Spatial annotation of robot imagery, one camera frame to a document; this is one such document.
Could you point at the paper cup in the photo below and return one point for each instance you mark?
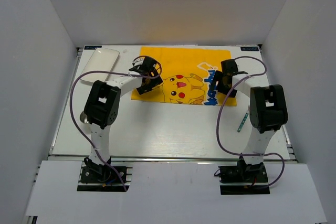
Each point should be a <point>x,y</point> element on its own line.
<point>83,118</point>

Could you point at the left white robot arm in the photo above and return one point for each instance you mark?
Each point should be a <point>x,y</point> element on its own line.
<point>103,102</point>

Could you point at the left blue table label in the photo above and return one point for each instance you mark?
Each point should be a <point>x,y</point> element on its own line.
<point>91,47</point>

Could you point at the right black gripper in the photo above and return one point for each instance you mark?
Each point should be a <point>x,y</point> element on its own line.
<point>219,77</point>

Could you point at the white rectangular plate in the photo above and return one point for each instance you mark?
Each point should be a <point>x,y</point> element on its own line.
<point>102,59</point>

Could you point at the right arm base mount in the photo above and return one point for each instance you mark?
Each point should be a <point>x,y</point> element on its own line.
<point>231,182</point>

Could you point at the fork with green handle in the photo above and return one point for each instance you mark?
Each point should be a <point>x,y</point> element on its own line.
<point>243,120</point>

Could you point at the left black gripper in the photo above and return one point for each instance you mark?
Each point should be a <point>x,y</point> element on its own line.
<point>154,82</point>

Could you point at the yellow pikachu cloth napkin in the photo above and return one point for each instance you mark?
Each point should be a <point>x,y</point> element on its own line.
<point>187,74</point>

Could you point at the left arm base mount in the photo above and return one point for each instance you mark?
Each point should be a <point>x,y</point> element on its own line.
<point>101,178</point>

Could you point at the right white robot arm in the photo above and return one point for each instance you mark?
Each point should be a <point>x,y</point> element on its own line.
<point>267,107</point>

